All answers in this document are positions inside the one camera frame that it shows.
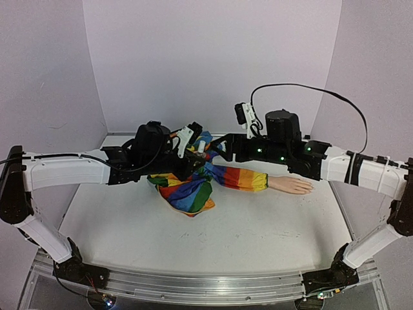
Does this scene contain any rainbow striped cloth garment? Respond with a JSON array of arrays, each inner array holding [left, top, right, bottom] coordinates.
[[147, 131, 268, 217]]

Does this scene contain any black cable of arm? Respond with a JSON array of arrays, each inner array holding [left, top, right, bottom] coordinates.
[[53, 274, 97, 296], [250, 83, 368, 152]]

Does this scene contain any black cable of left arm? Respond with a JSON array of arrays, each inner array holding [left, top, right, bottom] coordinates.
[[53, 274, 97, 296]]

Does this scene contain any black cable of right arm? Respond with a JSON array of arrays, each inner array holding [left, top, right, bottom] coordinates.
[[250, 83, 368, 152]]

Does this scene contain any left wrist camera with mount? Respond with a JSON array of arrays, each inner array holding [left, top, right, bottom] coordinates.
[[175, 122, 203, 159]]

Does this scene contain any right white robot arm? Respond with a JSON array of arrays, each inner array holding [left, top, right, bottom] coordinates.
[[211, 110, 412, 296]]

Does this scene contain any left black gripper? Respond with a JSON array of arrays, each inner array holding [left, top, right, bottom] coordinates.
[[144, 144, 207, 183]]

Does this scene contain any mannequin hand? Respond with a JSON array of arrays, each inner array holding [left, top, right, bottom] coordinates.
[[268, 176, 314, 195]]

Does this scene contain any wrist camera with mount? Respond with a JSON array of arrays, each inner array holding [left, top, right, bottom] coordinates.
[[234, 103, 263, 139], [175, 122, 203, 159]]

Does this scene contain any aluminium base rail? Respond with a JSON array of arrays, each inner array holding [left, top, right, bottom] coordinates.
[[33, 252, 379, 305]]

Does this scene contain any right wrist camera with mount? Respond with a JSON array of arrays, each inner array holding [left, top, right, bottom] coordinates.
[[234, 103, 263, 139]]

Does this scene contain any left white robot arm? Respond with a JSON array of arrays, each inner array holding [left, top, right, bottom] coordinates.
[[1, 121, 205, 289]]

